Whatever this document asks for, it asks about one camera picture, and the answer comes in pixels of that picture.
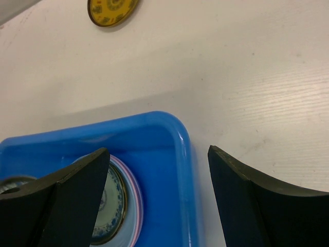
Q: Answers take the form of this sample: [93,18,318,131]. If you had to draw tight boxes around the light blue plastic plate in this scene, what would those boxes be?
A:
[90,155,143,246]

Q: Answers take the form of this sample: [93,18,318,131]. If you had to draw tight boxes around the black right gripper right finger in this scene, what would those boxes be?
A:
[208,146,328,246]

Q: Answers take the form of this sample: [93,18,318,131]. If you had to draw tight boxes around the pink plastic plate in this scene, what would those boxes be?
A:
[110,155,144,246]

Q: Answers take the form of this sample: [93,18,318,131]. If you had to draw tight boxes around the blue white patterned plate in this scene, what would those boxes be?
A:
[92,167,126,239]

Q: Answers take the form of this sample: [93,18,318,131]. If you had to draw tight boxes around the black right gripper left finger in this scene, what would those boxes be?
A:
[1,148,109,246]

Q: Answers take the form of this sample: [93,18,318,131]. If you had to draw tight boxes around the blue plastic bin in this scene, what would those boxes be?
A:
[1,111,205,246]

